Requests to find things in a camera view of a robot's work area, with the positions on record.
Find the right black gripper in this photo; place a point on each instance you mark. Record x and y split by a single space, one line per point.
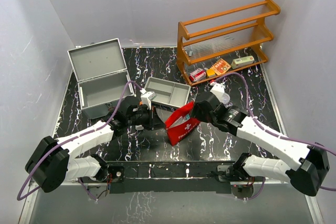
196 113

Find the red first aid pouch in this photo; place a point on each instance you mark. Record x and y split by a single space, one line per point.
176 134

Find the orange patterned medicine packet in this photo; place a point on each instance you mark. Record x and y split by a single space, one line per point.
220 67

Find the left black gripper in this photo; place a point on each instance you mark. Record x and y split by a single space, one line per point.
150 125

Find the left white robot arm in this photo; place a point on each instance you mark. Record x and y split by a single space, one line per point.
56 160

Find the small yellow box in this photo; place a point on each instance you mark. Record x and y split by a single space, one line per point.
210 73

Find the black front base bar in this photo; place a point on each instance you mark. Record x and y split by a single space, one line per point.
178 176

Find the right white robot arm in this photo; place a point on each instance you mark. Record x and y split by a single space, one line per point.
302 165

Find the grey divided tray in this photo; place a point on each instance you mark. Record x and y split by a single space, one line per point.
168 93

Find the red white medicine box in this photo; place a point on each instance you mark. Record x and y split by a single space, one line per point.
197 75

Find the grey metal case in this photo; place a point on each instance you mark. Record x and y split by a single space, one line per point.
101 73

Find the wooden three-tier shelf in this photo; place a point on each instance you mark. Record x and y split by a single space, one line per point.
201 40

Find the clear plastic round container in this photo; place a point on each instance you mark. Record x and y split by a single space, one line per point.
225 98

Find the white medicine bottle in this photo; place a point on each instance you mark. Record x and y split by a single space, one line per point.
139 127

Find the white green medicine box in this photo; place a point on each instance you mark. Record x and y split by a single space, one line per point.
242 62

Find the white blue mask packet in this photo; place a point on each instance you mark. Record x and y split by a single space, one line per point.
181 120

